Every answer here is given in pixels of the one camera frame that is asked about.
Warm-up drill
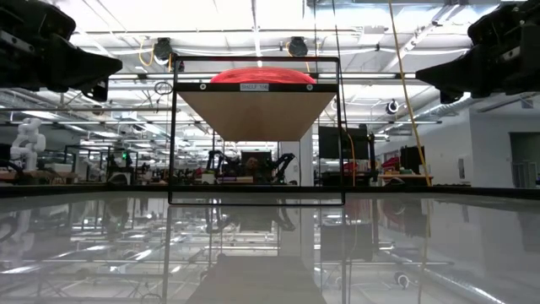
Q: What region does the pink translucent plastic plate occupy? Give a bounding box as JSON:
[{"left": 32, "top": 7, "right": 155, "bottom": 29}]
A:
[{"left": 209, "top": 67, "right": 318, "bottom": 84}]

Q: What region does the black aluminium table frame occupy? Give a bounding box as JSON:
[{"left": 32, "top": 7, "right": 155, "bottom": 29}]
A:
[{"left": 0, "top": 184, "right": 540, "bottom": 200}]

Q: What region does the yellow cable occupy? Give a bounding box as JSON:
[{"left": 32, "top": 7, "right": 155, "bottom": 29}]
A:
[{"left": 386, "top": 0, "right": 432, "bottom": 187}]

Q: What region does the black hanging cable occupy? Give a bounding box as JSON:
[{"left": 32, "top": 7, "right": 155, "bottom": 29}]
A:
[{"left": 331, "top": 0, "right": 354, "bottom": 187}]

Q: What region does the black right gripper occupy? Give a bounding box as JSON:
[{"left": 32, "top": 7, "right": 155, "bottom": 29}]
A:
[{"left": 415, "top": 0, "right": 540, "bottom": 105}]

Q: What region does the black ceiling cable reel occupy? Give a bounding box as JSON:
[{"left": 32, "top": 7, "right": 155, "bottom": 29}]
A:
[
  {"left": 153, "top": 36, "right": 175, "bottom": 62},
  {"left": 288, "top": 36, "right": 310, "bottom": 58}
]

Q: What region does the black monitor screen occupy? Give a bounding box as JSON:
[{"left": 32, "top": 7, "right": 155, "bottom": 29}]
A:
[{"left": 317, "top": 125, "right": 370, "bottom": 161}]

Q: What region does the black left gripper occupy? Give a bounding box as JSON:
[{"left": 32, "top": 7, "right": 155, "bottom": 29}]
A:
[{"left": 0, "top": 0, "right": 123, "bottom": 102}]

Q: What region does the white humanoid robot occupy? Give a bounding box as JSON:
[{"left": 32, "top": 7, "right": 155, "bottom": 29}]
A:
[{"left": 9, "top": 117, "right": 47, "bottom": 172}]

